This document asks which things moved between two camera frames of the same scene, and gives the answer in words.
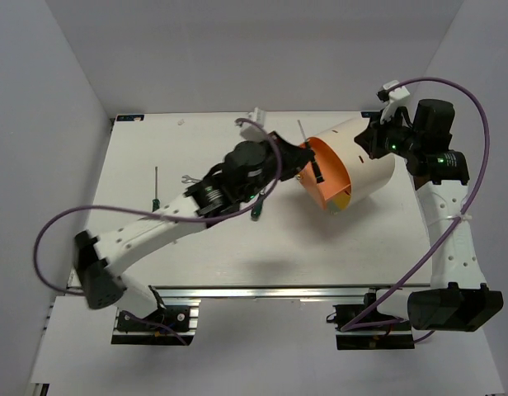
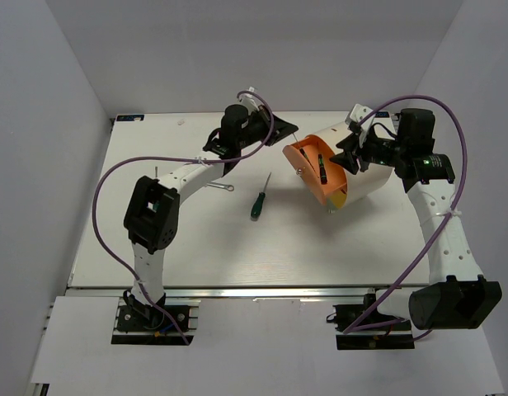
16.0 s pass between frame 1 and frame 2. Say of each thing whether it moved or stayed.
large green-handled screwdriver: stayed
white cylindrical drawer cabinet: stayed
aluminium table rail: stayed
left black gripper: moved
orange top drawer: stayed
